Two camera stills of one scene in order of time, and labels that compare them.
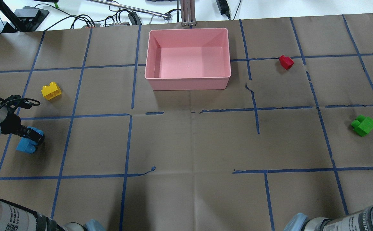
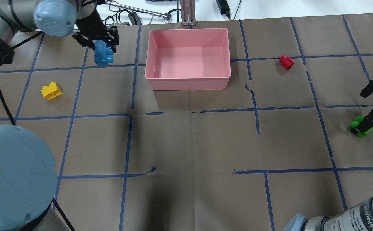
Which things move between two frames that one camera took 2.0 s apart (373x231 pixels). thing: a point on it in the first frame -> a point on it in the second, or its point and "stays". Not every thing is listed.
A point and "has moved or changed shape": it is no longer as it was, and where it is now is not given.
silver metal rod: (131, 9) stays
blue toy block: (28, 145) has moved or changed shape
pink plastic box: (183, 59) stays
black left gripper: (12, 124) -> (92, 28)
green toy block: (363, 125) stays
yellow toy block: (51, 91) stays
